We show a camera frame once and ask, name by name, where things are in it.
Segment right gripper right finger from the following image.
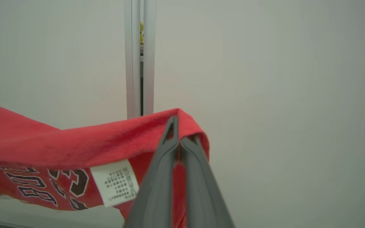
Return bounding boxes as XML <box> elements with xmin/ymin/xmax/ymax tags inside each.
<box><xmin>180</xmin><ymin>135</ymin><xmax>235</xmax><ymax>228</ymax></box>

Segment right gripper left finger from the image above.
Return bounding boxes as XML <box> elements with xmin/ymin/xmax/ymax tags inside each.
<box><xmin>124</xmin><ymin>116</ymin><xmax>180</xmax><ymax>228</ymax></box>

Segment red jersey with white sleeves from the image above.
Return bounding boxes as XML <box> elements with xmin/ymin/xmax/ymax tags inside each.
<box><xmin>0</xmin><ymin>99</ymin><xmax>210</xmax><ymax>228</ymax></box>

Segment grey partition frame post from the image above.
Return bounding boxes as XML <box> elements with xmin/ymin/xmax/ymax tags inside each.
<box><xmin>124</xmin><ymin>0</ymin><xmax>157</xmax><ymax>119</ymax></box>

